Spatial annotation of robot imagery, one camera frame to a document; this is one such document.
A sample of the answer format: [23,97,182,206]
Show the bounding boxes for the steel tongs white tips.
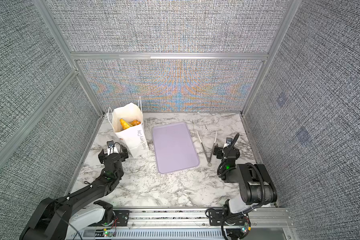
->
[196,131,219,168]

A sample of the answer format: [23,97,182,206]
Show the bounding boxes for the white paper bag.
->
[106,98,149,158]

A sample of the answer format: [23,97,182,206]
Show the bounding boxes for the striped croissant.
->
[119,119,133,130]

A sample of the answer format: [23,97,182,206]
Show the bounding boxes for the sugared ring donut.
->
[130,120,141,126]

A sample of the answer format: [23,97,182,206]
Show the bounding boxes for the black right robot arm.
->
[213,144,278,218]

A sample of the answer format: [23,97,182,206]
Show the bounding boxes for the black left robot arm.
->
[19,141,128,240]

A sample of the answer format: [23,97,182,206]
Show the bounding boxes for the lilac plastic tray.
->
[152,122,200,174]

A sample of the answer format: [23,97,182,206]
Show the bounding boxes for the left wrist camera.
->
[106,141,118,156]

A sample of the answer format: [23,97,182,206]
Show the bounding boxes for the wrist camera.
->
[106,141,118,156]
[223,138,233,148]

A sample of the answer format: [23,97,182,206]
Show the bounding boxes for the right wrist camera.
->
[223,138,233,148]

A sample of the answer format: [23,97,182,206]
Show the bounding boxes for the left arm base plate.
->
[95,209,131,227]

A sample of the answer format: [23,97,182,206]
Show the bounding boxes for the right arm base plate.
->
[205,208,251,226]

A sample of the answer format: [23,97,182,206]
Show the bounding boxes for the aluminium front rail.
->
[65,208,299,240]

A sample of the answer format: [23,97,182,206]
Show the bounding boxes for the aluminium cage frame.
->
[0,1,302,170]

